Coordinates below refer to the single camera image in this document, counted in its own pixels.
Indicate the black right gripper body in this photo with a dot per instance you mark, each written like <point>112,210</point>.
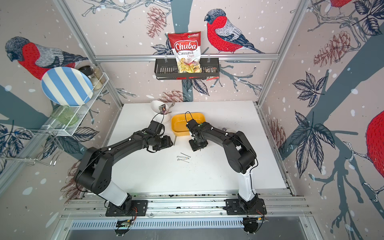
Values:
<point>195,145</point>

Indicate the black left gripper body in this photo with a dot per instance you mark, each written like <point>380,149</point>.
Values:
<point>164,142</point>

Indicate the yellow plastic storage box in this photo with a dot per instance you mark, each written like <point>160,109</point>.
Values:
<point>179,123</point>

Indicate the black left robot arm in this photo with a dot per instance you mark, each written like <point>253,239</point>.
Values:
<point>95,170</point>

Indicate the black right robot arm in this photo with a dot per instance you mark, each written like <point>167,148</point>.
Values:
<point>240,154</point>

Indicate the white utensil holder cup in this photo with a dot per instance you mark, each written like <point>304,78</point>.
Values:
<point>162,111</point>

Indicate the light spice jar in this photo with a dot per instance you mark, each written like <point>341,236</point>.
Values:
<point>99,74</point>

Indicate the red cassava chips bag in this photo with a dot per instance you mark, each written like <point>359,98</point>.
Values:
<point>187,50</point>

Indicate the dark lid spice jar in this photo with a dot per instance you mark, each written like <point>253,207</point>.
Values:
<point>88,71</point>

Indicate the green glass cup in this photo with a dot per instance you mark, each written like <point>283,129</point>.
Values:
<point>64,115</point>

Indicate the blue white striped plate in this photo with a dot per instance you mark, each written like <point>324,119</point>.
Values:
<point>67,86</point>

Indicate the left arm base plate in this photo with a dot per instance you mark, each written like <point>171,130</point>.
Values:
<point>130,207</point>

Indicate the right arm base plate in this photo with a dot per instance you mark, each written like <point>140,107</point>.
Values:
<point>239,206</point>

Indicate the black wire wall basket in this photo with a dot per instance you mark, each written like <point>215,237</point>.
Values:
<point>172,70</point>

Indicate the clear wire wall shelf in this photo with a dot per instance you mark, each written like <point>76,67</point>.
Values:
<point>55,128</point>

